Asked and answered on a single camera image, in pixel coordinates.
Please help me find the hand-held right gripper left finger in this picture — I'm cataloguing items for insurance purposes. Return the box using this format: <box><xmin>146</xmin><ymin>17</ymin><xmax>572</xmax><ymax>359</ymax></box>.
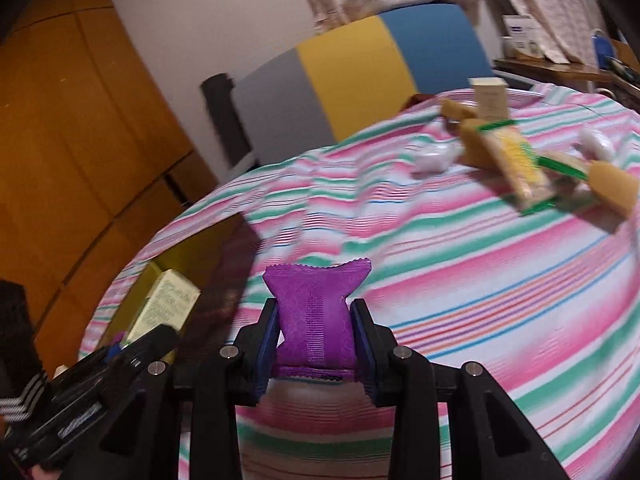
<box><xmin>65</xmin><ymin>298</ymin><xmax>281</xmax><ymax>480</ymax></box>

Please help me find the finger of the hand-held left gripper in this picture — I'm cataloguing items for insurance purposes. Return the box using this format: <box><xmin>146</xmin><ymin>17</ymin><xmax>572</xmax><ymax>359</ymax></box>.
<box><xmin>85</xmin><ymin>324</ymin><xmax>181</xmax><ymax>396</ymax></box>
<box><xmin>60</xmin><ymin>342</ymin><xmax>125</xmax><ymax>387</ymax></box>

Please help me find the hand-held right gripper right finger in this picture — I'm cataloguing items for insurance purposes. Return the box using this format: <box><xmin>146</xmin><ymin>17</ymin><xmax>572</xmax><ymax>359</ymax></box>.
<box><xmin>350</xmin><ymin>299</ymin><xmax>571</xmax><ymax>480</ymax></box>

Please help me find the pale green carton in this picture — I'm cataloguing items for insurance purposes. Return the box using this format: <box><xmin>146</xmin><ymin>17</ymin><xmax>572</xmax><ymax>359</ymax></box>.
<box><xmin>122</xmin><ymin>269</ymin><xmax>201</xmax><ymax>348</ymax></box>

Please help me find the purple snack packet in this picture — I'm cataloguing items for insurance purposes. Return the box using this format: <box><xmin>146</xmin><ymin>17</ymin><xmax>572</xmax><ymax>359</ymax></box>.
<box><xmin>262</xmin><ymin>256</ymin><xmax>372</xmax><ymax>383</ymax></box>

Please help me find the brown storage box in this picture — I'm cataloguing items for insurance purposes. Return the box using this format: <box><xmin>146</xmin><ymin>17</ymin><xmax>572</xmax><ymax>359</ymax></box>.
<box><xmin>145</xmin><ymin>212</ymin><xmax>263</xmax><ymax>361</ymax></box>

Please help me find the clear plastic wrap ball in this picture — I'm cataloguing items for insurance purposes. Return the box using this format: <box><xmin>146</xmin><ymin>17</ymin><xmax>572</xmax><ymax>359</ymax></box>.
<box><xmin>411</xmin><ymin>142</ymin><xmax>461</xmax><ymax>175</ymax></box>
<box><xmin>577</xmin><ymin>127</ymin><xmax>617</xmax><ymax>163</ymax></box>

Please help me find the striped bedsheet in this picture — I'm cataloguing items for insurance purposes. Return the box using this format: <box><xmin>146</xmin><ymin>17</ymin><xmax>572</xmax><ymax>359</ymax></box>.
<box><xmin>80</xmin><ymin>82</ymin><xmax>640</xmax><ymax>480</ymax></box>

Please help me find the wooden wardrobe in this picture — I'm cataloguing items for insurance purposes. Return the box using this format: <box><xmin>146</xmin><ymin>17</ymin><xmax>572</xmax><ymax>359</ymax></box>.
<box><xmin>0</xmin><ymin>0</ymin><xmax>221</xmax><ymax>376</ymax></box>

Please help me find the black upright bar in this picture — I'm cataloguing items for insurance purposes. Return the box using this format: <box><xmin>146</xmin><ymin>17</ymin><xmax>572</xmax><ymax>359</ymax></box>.
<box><xmin>201</xmin><ymin>74</ymin><xmax>253</xmax><ymax>166</ymax></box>

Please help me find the yellow packet with green edges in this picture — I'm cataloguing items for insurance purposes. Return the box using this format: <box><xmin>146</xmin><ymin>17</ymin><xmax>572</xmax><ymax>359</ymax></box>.
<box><xmin>477</xmin><ymin>120</ymin><xmax>558</xmax><ymax>211</ymax></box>

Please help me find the grey yellow blue foam panel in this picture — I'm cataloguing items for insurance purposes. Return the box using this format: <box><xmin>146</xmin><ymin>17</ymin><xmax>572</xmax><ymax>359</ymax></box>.
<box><xmin>232</xmin><ymin>2</ymin><xmax>496</xmax><ymax>168</ymax></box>

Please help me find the beige cardboard box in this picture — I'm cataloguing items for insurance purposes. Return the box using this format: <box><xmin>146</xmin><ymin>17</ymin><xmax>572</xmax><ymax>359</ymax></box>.
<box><xmin>470</xmin><ymin>77</ymin><xmax>511</xmax><ymax>122</ymax></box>

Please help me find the wooden desk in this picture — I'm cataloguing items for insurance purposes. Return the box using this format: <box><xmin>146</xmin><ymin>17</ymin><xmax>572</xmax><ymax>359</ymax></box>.
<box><xmin>492</xmin><ymin>57</ymin><xmax>640</xmax><ymax>108</ymax></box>

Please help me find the white blue printed box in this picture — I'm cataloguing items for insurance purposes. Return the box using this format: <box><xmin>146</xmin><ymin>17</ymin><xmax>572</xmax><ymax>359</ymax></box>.
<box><xmin>502</xmin><ymin>14</ymin><xmax>545</xmax><ymax>58</ymax></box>

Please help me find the blue jug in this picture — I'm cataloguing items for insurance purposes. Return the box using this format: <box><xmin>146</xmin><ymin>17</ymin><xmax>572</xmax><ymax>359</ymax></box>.
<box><xmin>592</xmin><ymin>30</ymin><xmax>617</xmax><ymax>68</ymax></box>

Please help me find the white bed rail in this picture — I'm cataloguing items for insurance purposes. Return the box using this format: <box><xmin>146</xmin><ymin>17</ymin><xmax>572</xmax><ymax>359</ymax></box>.
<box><xmin>225</xmin><ymin>152</ymin><xmax>258</xmax><ymax>177</ymax></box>

